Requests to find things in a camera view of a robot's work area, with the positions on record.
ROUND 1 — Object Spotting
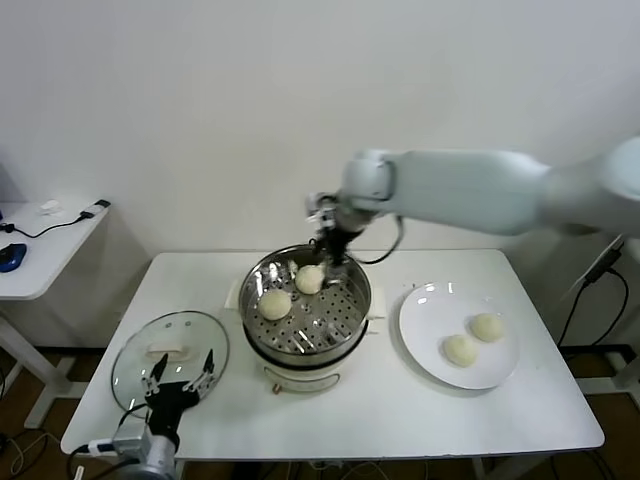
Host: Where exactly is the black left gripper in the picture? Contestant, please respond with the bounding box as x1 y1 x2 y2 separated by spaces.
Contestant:
141 348 216 440

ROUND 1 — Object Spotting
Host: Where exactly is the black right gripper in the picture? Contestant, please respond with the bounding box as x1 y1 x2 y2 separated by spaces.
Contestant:
311 226 362 290

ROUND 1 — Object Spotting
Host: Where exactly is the white steamed baozi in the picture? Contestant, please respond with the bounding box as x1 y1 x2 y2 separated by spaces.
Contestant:
469 313 504 344
294 265 326 295
257 289 292 321
440 334 479 369

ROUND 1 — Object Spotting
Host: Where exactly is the glass lid with cream handle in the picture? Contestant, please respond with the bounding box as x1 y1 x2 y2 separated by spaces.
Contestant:
110 310 230 412

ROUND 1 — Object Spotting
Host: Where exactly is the stainless steel steamer basket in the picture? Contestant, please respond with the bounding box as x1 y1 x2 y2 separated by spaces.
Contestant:
237 244 373 359

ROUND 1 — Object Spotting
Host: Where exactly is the cream electric cooking pot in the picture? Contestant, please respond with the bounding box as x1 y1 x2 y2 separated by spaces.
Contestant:
223 279 387 396

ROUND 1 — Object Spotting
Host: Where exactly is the white round plate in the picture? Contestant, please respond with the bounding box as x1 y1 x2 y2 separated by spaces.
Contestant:
398 282 520 390

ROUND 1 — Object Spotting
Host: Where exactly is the blue computer mouse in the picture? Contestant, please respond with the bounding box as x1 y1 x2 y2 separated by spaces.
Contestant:
0 243 28 274

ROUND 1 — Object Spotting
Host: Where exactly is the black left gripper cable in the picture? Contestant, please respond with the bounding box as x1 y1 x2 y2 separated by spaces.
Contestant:
116 403 151 437

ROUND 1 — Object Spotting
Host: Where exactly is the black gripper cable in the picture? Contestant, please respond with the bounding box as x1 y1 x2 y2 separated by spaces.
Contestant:
349 214 405 266
116 403 151 437

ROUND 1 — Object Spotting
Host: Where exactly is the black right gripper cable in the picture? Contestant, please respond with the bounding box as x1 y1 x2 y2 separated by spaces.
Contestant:
349 214 405 266

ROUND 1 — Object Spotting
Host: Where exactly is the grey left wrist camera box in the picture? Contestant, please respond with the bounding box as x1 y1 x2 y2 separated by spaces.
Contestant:
88 432 151 459

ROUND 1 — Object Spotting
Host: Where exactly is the white floor cable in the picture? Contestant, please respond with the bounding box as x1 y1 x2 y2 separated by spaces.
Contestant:
7 431 59 476

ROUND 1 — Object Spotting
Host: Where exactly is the thin black desk cable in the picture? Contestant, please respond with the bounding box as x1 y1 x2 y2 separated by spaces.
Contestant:
0 211 97 240

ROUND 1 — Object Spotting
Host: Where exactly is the white hanging cable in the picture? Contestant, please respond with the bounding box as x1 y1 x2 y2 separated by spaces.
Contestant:
557 234 629 304

